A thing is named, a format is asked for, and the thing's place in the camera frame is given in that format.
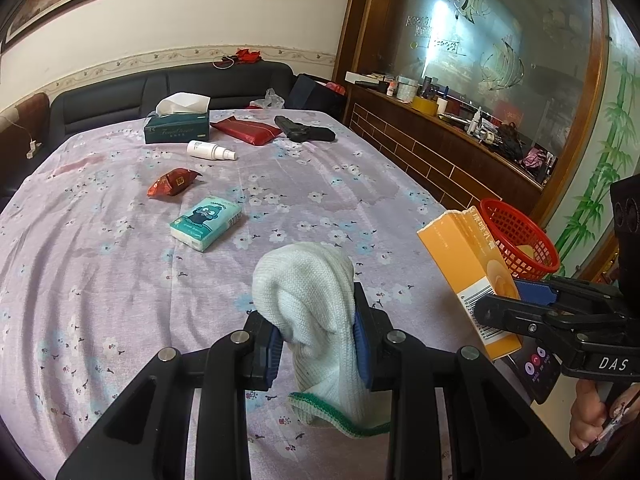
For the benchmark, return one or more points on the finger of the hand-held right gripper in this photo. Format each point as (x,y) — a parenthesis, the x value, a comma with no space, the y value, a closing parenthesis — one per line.
(537,294)
(510,317)

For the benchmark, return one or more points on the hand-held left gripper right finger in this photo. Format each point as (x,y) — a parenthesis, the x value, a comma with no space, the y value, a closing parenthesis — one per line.
(364,355)

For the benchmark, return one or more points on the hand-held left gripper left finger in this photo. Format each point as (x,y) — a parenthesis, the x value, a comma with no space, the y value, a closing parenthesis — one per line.
(274,355)

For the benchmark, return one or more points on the red plastic basket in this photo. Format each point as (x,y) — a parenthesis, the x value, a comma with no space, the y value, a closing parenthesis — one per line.
(510,230)

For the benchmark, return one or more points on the orange cardboard box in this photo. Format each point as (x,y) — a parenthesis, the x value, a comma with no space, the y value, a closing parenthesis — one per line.
(465,260)

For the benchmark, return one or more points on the white sock with green trim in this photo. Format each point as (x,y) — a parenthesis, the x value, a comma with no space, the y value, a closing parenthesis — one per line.
(310,290)

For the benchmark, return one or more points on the person's right hand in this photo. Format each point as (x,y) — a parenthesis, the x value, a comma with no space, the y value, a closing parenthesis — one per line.
(587,410)

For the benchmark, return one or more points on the black smartphone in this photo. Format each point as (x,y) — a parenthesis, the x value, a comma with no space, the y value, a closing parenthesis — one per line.
(537,370)

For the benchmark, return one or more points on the bamboo print glass panel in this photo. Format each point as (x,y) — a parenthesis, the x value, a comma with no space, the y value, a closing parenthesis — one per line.
(615,125)

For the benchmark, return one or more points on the pink cloth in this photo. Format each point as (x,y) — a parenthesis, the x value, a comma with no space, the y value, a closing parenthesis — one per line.
(534,157)

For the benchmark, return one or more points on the teal tissue pack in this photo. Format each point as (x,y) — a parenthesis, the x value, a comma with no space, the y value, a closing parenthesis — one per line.
(205,222)

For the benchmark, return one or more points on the black cloth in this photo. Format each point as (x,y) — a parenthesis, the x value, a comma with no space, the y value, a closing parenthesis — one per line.
(507,142)

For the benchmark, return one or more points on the pink floral tablecloth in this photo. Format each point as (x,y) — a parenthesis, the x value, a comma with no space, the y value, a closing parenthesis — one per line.
(125,270)

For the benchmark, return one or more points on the wooden cabinet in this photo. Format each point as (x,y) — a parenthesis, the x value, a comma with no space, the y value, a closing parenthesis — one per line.
(425,160)

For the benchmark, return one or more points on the small white bottle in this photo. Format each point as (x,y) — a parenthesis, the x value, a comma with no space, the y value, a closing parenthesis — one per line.
(476,121)

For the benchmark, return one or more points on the red snack packet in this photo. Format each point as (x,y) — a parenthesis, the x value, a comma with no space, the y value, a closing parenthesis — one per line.
(172,182)

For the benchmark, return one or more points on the white cup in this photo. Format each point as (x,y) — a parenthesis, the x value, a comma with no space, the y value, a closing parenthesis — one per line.
(442,106)

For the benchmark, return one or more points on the white spray bottle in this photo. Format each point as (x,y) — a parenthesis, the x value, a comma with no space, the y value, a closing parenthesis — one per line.
(205,149)

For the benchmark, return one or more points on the yellow tape roll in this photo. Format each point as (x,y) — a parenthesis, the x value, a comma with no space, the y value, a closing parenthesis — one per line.
(425,103)

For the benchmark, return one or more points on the red pouch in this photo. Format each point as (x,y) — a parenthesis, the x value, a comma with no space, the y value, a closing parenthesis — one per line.
(245,131)

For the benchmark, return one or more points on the black toy pistol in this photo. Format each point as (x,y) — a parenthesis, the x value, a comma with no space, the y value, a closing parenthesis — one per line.
(300,130)

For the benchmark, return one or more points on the wood-framed etched glass partition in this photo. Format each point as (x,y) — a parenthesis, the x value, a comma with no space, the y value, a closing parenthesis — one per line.
(525,20)

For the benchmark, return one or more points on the white jar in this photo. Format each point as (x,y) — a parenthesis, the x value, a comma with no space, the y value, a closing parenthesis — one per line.
(407,89)

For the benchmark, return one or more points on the green tissue box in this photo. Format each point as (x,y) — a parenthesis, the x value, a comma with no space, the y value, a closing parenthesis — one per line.
(175,130)

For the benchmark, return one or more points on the clear plastic bag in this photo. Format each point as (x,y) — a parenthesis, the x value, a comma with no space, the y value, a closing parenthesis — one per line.
(270,99)

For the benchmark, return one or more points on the black bag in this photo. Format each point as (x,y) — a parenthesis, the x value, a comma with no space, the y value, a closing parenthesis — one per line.
(312,97)

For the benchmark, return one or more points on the flat white box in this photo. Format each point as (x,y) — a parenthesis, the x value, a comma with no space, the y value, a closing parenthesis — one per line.
(365,77)

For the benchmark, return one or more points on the black leather sofa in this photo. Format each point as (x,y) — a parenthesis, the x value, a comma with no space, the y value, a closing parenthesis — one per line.
(100,105)

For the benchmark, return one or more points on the white charger plug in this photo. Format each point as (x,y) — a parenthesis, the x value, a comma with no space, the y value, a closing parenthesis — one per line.
(34,147)

